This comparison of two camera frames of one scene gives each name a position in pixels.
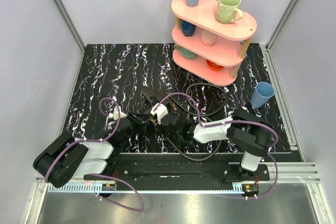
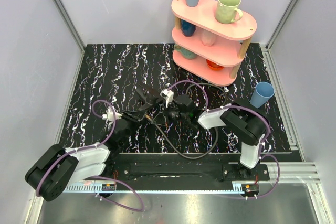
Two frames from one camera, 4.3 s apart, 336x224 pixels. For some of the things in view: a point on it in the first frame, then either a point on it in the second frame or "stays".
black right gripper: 161,126 → 160,119
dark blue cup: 187,29 stays
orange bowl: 214,66 stays
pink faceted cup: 208,38 stays
